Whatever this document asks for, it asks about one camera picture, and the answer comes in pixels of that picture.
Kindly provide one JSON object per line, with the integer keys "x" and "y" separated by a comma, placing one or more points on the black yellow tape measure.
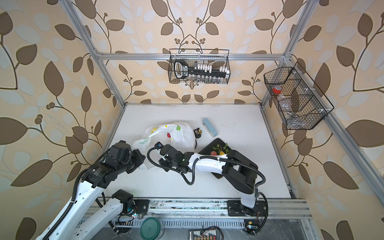
{"x": 198, "y": 133}

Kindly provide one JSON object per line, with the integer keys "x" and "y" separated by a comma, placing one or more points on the white printed plastic bag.
{"x": 179, "y": 135}

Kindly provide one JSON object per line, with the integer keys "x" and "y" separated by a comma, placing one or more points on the back wall wire basket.
{"x": 215, "y": 57}

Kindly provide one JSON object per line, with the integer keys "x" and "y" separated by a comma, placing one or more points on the right wall wire basket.
{"x": 310, "y": 103}

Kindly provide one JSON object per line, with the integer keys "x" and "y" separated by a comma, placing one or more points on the green round lid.
{"x": 151, "y": 229}

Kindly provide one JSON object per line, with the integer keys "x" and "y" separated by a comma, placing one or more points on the terminal block with wires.
{"x": 211, "y": 233}

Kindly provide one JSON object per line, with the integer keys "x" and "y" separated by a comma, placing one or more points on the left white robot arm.
{"x": 89, "y": 185}

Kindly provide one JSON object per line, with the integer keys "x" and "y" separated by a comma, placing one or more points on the red capped clear bottle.
{"x": 284, "y": 103}

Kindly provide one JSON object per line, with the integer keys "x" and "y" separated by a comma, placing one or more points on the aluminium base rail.
{"x": 284, "y": 209}

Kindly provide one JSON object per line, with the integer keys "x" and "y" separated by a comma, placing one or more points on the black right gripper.
{"x": 162, "y": 162}

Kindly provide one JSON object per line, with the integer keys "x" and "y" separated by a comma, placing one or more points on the yellow fake lemon with leaves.
{"x": 221, "y": 149}

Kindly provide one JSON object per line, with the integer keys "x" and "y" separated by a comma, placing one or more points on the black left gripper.
{"x": 137, "y": 153}

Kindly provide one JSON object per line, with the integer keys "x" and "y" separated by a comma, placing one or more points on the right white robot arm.
{"x": 243, "y": 174}

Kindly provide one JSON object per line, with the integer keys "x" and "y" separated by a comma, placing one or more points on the black tool set in basket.
{"x": 199, "y": 71}

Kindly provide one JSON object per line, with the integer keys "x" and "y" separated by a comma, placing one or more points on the wall wire basket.
{"x": 215, "y": 57}
{"x": 310, "y": 103}

